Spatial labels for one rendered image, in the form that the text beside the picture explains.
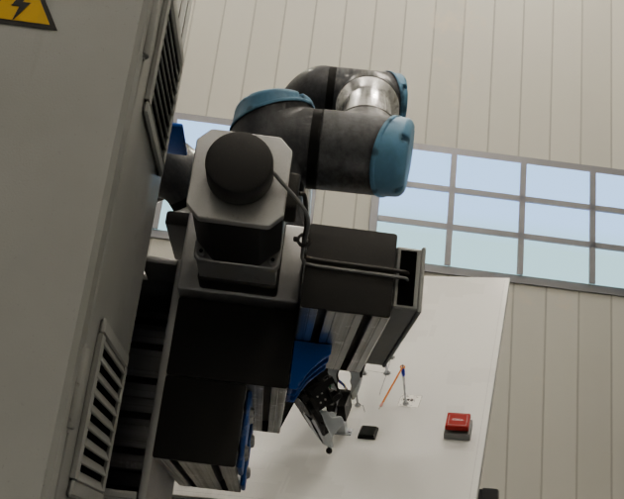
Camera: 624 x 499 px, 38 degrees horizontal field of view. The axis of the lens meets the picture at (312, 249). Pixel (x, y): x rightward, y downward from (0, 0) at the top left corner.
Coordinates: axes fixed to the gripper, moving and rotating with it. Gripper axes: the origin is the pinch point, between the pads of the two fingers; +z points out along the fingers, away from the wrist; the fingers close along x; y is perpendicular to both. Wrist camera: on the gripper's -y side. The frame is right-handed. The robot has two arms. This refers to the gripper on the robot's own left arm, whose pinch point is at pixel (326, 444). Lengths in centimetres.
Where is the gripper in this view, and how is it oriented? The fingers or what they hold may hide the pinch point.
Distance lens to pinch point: 193.9
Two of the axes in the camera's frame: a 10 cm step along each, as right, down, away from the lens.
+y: 8.0, -5.1, 3.1
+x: -4.2, -1.0, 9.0
